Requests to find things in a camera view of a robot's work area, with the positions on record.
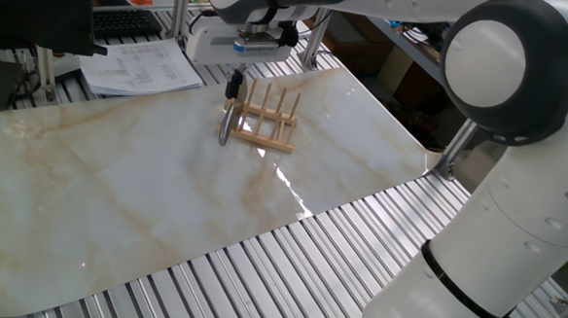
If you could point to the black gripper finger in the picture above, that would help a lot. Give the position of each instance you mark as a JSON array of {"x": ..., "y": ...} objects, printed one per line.
[
  {"x": 230, "y": 85},
  {"x": 238, "y": 83}
]

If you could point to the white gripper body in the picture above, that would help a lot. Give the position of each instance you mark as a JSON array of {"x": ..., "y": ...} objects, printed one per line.
[{"x": 197, "y": 47}]

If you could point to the steel cleaver knife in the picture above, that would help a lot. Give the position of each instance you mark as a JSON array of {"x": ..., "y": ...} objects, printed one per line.
[{"x": 225, "y": 129}]

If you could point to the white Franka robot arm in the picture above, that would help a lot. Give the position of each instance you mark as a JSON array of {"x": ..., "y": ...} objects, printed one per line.
[{"x": 529, "y": 215}]

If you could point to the wooden slotted rack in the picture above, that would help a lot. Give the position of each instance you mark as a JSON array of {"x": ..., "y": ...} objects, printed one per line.
[{"x": 265, "y": 139}]

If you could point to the stack of printed papers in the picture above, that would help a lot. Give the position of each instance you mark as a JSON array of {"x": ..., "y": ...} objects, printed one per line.
[{"x": 137, "y": 73}]

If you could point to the small orange object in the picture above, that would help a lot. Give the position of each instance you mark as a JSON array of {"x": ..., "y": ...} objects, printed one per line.
[{"x": 141, "y": 0}]

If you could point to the black keyboard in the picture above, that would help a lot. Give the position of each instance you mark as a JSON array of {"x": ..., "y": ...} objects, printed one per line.
[{"x": 125, "y": 23}]

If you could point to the brown cardboard box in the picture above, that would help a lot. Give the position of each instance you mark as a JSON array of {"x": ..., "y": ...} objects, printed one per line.
[{"x": 353, "y": 46}]

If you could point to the black monitor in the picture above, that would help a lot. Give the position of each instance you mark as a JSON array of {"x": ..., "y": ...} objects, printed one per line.
[{"x": 34, "y": 9}]

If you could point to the grey metal shelf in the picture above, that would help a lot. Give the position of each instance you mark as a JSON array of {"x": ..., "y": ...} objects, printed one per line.
[{"x": 407, "y": 46}]

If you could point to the aluminium post with foot bracket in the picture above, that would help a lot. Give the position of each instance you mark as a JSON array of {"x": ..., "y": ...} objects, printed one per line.
[{"x": 314, "y": 44}]

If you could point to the short aluminium profile post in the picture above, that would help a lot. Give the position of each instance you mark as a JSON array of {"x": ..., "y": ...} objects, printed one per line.
[{"x": 46, "y": 73}]

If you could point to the slanted aluminium frame beam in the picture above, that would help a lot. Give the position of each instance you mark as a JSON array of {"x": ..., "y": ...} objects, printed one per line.
[{"x": 455, "y": 148}]

